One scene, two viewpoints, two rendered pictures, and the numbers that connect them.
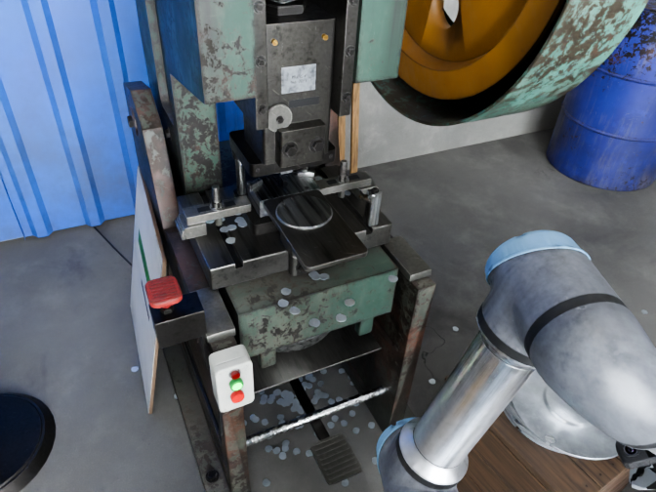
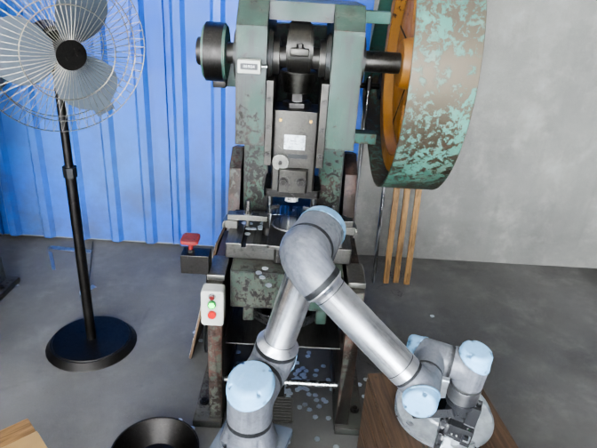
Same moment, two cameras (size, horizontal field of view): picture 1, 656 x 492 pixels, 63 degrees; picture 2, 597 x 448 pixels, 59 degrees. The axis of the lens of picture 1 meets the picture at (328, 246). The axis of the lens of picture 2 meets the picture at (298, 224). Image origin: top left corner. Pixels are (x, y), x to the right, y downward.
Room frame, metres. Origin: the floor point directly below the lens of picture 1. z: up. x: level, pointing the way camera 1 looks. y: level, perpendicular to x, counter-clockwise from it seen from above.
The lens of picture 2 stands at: (-0.54, -0.74, 1.57)
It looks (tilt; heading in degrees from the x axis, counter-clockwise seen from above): 25 degrees down; 27
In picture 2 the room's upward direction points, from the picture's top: 4 degrees clockwise
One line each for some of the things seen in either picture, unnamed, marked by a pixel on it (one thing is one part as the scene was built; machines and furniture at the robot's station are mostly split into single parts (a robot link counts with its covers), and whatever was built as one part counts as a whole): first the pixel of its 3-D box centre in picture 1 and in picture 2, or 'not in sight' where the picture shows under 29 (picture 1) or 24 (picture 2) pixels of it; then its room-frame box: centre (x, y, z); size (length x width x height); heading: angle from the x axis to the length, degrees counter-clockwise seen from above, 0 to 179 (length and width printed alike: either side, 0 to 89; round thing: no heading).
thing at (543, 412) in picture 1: (571, 402); (444, 412); (0.78, -0.60, 0.40); 0.29 x 0.29 x 0.01
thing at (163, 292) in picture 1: (165, 303); (190, 246); (0.71, 0.30, 0.72); 0.07 x 0.06 x 0.08; 28
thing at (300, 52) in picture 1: (289, 84); (294, 146); (1.03, 0.10, 1.04); 0.17 x 0.15 x 0.30; 28
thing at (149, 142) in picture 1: (173, 279); (224, 264); (1.07, 0.42, 0.45); 0.92 x 0.12 x 0.90; 28
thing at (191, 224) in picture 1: (213, 206); (245, 212); (0.99, 0.27, 0.76); 0.17 x 0.06 x 0.10; 118
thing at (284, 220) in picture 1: (311, 247); (288, 246); (0.91, 0.03, 0.72); 0.25 x 0.14 x 0.14; 28
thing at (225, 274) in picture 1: (282, 219); (289, 235); (1.07, 0.12, 0.68); 0.45 x 0.30 x 0.06; 118
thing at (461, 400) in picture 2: not in sight; (463, 390); (0.55, -0.66, 0.69); 0.08 x 0.08 x 0.05
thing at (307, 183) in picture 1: (283, 192); (290, 215); (1.06, 0.11, 0.76); 0.15 x 0.09 x 0.05; 118
